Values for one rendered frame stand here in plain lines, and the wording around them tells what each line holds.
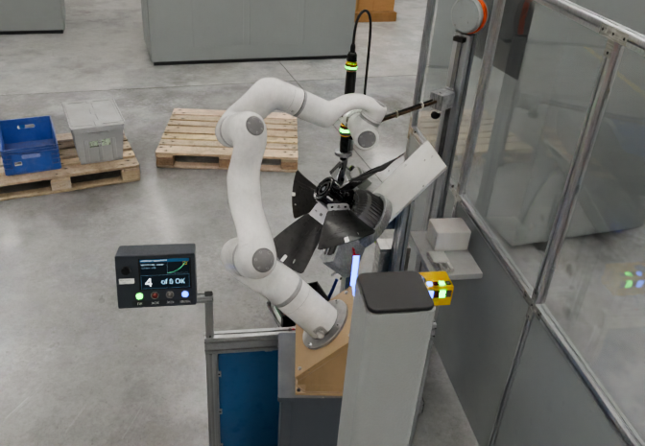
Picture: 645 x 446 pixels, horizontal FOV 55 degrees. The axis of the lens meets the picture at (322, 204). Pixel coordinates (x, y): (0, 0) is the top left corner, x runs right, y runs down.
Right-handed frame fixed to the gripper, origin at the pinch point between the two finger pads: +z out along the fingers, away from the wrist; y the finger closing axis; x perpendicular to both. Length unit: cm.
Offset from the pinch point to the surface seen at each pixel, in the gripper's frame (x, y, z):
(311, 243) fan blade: -62, -11, -1
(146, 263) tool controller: -41, -73, -40
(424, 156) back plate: -31, 40, 18
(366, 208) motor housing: -47.2, 12.2, 2.5
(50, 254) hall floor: -163, -159, 147
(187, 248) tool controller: -39, -60, -35
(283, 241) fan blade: -64, -22, 5
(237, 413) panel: -121, -43, -36
